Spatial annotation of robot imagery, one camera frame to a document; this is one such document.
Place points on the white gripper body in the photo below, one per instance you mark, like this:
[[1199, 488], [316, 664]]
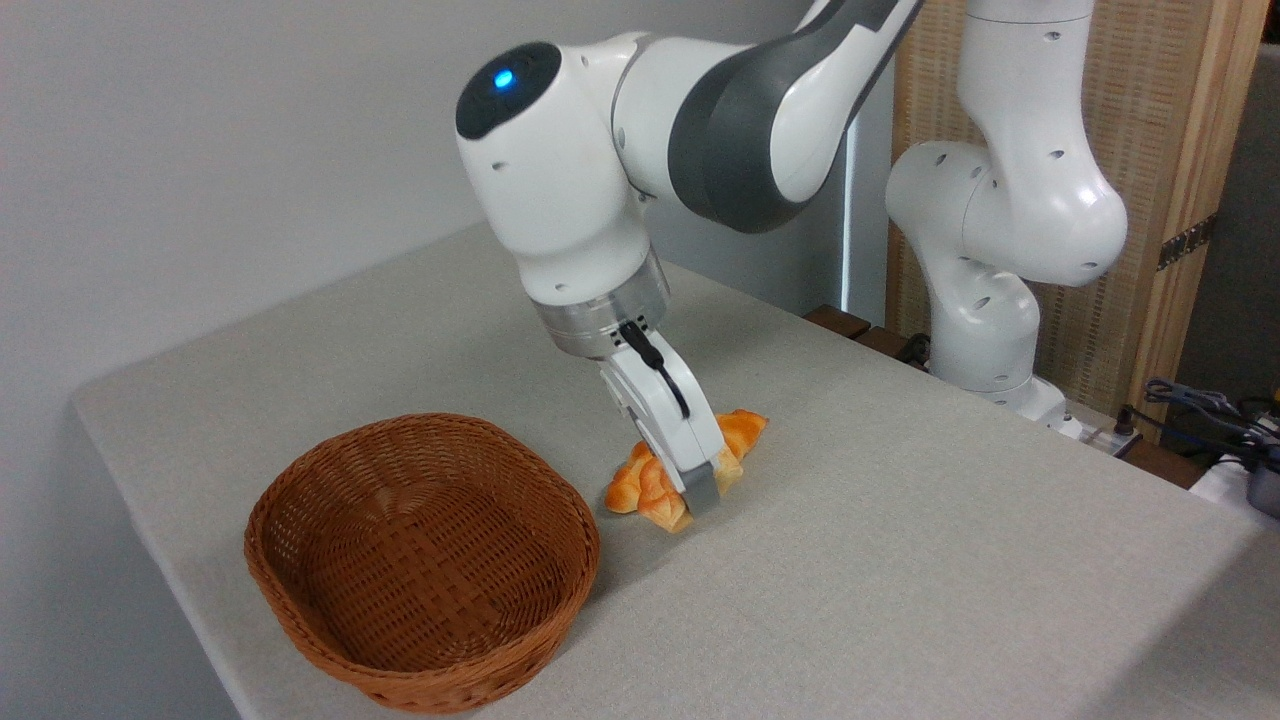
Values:
[[665, 420]]

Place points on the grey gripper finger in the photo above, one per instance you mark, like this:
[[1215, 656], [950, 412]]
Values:
[[703, 485]]

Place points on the round puffy bread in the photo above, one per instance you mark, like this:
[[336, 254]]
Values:
[[668, 512]]

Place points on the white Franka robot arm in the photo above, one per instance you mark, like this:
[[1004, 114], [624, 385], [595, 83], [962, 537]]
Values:
[[560, 180]]

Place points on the braided long bread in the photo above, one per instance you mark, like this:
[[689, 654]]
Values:
[[742, 430]]

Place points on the brown wooden block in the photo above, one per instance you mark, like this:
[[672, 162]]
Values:
[[1160, 464], [884, 342], [838, 321]]

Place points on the brown wicker basket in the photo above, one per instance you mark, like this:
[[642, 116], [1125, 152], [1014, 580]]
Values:
[[330, 520]]

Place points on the white power strip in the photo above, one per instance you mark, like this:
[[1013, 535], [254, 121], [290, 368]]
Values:
[[1100, 434]]

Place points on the dark metal hinge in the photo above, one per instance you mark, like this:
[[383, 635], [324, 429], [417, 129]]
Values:
[[1187, 242]]

